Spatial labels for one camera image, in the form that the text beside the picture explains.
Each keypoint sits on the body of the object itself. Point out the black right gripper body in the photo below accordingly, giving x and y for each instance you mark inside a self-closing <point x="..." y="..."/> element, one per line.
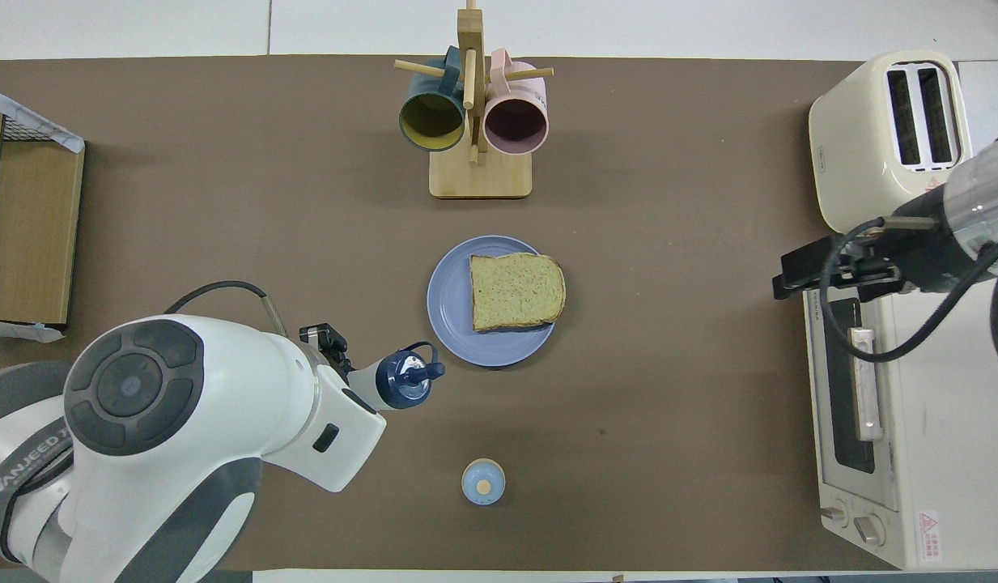
<point x="903" y="251"/>

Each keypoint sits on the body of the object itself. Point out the translucent squeeze bottle navy cap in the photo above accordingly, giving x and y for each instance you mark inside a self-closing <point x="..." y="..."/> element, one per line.
<point x="401" y="379"/>

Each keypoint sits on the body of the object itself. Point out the toasted bread slice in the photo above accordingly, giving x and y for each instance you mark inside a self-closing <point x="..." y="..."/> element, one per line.
<point x="516" y="291"/>

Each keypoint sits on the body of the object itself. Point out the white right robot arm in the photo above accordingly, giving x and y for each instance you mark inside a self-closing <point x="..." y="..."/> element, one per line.
<point x="988" y="202"/>

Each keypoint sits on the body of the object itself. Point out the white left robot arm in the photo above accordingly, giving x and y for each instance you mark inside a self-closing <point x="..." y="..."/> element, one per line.
<point x="183" y="453"/>

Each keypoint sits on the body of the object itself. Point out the blue round plate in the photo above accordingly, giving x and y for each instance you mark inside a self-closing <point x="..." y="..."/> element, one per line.
<point x="450" y="308"/>

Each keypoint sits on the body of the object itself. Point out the cream two-slot toaster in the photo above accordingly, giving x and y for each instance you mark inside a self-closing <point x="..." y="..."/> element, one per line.
<point x="855" y="138"/>

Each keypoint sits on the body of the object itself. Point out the brown table mat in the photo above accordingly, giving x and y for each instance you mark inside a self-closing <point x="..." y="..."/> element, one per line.
<point x="668" y="405"/>

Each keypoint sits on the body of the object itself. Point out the white toaster oven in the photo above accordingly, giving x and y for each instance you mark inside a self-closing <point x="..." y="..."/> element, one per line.
<point x="936" y="470"/>

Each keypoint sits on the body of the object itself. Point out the wooden mug tree stand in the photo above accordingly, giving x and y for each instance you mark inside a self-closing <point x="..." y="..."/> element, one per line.
<point x="481" y="174"/>

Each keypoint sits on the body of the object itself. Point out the dark teal mug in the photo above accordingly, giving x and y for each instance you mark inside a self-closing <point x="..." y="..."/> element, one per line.
<point x="431" y="121"/>

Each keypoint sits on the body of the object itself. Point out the pink ribbed mug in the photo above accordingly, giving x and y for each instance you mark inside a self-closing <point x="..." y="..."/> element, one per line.
<point x="515" y="125"/>

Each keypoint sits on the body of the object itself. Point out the white checked cloth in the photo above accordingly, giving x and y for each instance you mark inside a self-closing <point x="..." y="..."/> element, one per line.
<point x="21" y="330"/>
<point x="29" y="121"/>

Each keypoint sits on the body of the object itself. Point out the wooden two-tier shelf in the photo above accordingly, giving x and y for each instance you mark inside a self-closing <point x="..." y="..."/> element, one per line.
<point x="29" y="227"/>

